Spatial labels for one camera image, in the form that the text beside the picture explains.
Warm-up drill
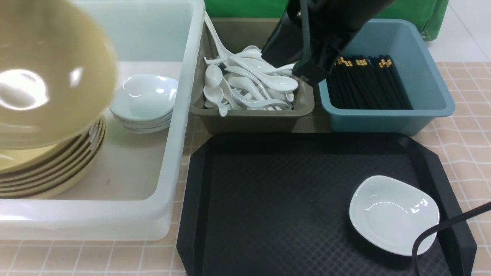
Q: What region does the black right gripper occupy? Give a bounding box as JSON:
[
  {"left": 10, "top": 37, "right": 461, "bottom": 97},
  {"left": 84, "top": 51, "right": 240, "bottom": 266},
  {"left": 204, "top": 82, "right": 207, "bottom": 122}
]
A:
[{"left": 261, "top": 11, "right": 363, "bottom": 85}]

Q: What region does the white sauce dish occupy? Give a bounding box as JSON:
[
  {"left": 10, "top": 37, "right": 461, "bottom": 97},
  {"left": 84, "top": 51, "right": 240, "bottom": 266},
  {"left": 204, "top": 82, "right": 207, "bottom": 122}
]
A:
[{"left": 349, "top": 175, "right": 440, "bottom": 256}]

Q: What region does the yellow noodle bowl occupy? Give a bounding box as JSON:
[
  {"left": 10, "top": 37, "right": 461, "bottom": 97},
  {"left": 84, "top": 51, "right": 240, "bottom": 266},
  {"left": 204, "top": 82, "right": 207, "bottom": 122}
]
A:
[{"left": 0, "top": 0, "right": 118, "bottom": 149}]

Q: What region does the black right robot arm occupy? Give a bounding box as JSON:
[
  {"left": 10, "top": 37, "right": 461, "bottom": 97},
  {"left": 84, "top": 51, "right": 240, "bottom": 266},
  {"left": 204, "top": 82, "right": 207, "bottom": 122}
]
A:
[{"left": 262, "top": 0, "right": 392, "bottom": 85}]

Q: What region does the bundle of black chopsticks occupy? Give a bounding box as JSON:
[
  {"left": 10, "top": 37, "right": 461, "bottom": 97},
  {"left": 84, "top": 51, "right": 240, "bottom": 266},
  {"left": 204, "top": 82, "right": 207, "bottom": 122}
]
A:
[{"left": 326, "top": 55, "right": 413, "bottom": 110}]

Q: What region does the olive spoon bin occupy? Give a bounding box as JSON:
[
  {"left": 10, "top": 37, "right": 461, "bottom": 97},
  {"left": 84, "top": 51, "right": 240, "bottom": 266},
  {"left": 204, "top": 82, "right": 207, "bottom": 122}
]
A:
[{"left": 189, "top": 18, "right": 315, "bottom": 135}]

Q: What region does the pile of white spoons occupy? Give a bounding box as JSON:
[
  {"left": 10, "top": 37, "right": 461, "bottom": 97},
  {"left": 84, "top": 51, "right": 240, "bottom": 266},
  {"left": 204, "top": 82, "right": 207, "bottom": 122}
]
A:
[{"left": 202, "top": 15, "right": 299, "bottom": 117}]

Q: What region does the blue chopstick bin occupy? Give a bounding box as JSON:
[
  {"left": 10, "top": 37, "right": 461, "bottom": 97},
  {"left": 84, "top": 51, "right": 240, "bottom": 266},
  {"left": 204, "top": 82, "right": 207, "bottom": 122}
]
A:
[{"left": 318, "top": 19, "right": 455, "bottom": 136}]

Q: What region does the green cloth backdrop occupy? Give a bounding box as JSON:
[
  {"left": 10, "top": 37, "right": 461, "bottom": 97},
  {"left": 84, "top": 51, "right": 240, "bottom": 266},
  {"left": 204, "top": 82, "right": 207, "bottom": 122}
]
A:
[{"left": 205, "top": 0, "right": 449, "bottom": 41}]

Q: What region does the black serving tray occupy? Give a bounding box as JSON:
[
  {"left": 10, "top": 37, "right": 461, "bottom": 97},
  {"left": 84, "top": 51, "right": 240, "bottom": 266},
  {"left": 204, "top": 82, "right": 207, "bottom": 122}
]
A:
[{"left": 176, "top": 133, "right": 462, "bottom": 276}]

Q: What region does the stack of white dishes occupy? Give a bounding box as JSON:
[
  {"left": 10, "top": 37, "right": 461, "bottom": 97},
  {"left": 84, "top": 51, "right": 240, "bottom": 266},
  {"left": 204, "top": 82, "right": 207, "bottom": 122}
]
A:
[{"left": 109, "top": 74, "right": 179, "bottom": 133}]

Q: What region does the stack of yellow bowls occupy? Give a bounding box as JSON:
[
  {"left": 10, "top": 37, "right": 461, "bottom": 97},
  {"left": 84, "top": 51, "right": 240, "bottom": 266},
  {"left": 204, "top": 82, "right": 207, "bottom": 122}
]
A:
[{"left": 0, "top": 116, "right": 107, "bottom": 199}]

